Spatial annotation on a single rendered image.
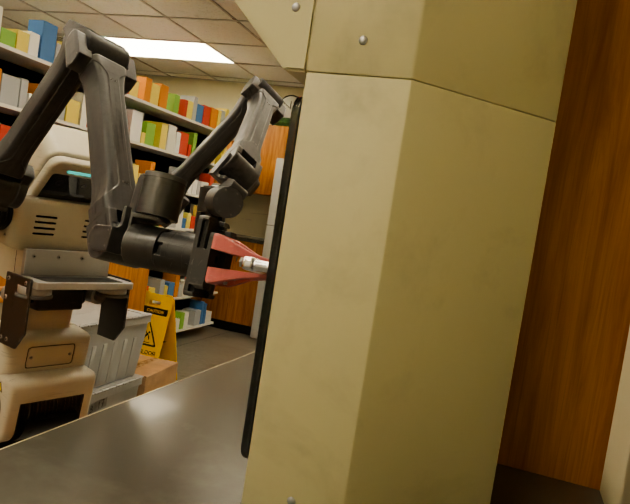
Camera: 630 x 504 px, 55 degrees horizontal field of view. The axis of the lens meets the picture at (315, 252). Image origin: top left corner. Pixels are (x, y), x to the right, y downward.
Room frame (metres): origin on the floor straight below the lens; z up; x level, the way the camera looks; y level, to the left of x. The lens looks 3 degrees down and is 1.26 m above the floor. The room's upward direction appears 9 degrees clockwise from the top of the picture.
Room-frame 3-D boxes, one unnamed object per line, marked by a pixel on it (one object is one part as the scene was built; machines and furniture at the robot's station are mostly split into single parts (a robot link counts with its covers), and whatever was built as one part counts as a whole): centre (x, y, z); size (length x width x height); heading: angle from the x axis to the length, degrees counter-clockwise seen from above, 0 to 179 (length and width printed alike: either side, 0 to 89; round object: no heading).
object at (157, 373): (3.48, 0.91, 0.14); 0.41 x 0.32 x 0.28; 168
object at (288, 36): (0.80, 0.04, 1.46); 0.32 x 0.12 x 0.10; 162
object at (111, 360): (2.88, 1.06, 0.49); 0.60 x 0.42 x 0.33; 162
